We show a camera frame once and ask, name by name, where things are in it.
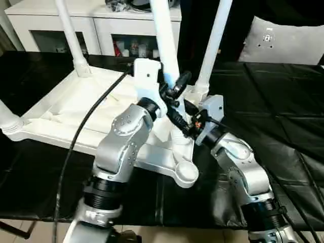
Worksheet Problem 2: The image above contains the white plastic table leg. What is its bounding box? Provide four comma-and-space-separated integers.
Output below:
194, 0, 233, 102
0, 98, 25, 139
54, 0, 92, 78
149, 0, 193, 152

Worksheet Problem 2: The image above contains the white plastic table top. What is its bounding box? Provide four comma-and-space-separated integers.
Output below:
2, 64, 211, 189

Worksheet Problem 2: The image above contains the black work mat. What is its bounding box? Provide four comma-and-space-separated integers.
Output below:
0, 50, 324, 233

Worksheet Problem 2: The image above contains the grey curtain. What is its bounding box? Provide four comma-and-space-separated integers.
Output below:
0, 24, 13, 55

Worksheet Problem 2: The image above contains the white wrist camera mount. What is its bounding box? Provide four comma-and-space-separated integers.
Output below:
194, 95, 225, 147
131, 58, 168, 118

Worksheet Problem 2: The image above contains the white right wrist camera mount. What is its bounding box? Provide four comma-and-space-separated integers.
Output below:
194, 95, 225, 147

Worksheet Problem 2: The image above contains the grey helmet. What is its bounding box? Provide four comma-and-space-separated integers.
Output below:
131, 0, 178, 8

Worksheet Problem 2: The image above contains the white sideboard with glass doors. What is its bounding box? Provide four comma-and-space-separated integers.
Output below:
5, 0, 183, 58

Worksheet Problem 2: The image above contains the dark round robot body part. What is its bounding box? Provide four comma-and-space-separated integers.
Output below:
118, 230, 142, 243

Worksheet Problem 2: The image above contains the black speaker with gold label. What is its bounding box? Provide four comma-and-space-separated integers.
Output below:
178, 0, 254, 61

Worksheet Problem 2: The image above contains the black metal frame leg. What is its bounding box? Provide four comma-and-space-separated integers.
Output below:
0, 219, 36, 240

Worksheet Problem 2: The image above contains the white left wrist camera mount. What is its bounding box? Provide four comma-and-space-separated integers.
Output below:
131, 58, 168, 118

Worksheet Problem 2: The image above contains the grey cushion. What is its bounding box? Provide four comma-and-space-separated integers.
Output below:
239, 15, 324, 65

